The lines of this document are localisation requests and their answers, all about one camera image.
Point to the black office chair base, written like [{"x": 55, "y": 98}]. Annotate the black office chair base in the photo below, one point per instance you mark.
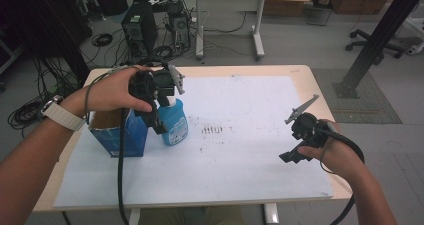
[{"x": 373, "y": 45}]

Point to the blue spray bottle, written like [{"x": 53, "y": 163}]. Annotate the blue spray bottle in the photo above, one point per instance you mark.
[{"x": 175, "y": 123}]

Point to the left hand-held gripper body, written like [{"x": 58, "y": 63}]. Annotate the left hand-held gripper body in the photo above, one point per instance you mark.
[{"x": 156, "y": 83}]

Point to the person's left hand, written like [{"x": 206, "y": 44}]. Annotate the person's left hand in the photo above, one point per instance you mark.
[{"x": 111, "y": 91}]

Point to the black metal stand post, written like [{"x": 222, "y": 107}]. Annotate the black metal stand post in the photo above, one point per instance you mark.
[{"x": 376, "y": 40}]

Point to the blue cardboard box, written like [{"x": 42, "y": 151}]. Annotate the blue cardboard box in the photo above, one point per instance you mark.
[{"x": 133, "y": 138}]

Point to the white table leg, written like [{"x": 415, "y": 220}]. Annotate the white table leg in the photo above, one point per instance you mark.
[
  {"x": 271, "y": 213},
  {"x": 134, "y": 217}
]

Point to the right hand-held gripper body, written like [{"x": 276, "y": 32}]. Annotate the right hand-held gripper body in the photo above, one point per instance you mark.
[{"x": 305, "y": 128}]

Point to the grey floor mat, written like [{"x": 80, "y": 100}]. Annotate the grey floor mat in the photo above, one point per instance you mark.
[{"x": 366, "y": 108}]

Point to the large black computer tower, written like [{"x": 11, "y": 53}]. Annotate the large black computer tower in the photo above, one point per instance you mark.
[{"x": 138, "y": 28}]

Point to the person's right hand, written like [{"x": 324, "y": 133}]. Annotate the person's right hand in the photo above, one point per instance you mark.
[{"x": 340, "y": 155}]

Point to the small black computer case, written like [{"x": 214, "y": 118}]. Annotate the small black computer case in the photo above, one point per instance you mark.
[{"x": 180, "y": 30}]

